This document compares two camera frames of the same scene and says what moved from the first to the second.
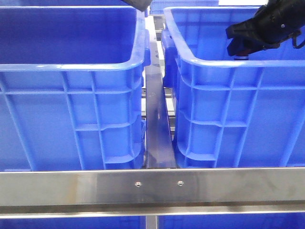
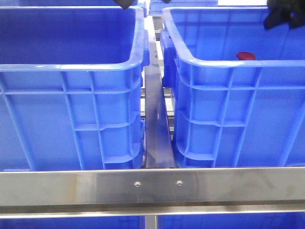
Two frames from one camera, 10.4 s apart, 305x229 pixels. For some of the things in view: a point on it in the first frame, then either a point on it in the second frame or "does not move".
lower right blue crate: [275, 221] does not move
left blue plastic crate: [71, 87] does not move
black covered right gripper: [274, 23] -> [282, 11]
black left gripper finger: [141, 5] -> [124, 4]
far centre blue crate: [157, 6] does not move
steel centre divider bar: [159, 150] does not move
